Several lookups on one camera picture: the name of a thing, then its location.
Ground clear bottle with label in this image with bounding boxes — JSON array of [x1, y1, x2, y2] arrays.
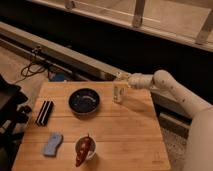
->
[[113, 80, 124, 103]]

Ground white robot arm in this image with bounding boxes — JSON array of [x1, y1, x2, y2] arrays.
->
[[115, 70, 213, 171]]

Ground black round bowl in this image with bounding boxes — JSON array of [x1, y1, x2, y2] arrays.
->
[[68, 88, 100, 115]]

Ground blue object behind table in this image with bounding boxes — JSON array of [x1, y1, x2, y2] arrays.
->
[[50, 73, 66, 82]]

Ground dark red chili pepper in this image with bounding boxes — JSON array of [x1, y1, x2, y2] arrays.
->
[[75, 135, 94, 167]]

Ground black striped rectangular block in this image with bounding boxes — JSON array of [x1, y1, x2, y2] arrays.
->
[[35, 101, 54, 126]]

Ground blue sponge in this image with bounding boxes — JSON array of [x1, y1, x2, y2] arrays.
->
[[42, 133, 63, 157]]

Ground black equipment at left edge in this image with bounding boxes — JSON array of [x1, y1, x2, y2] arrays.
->
[[0, 74, 32, 170]]

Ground metal rail beam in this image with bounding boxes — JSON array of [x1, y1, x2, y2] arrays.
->
[[0, 21, 193, 134]]

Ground black cable on floor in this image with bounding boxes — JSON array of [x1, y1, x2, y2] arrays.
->
[[13, 45, 64, 84]]

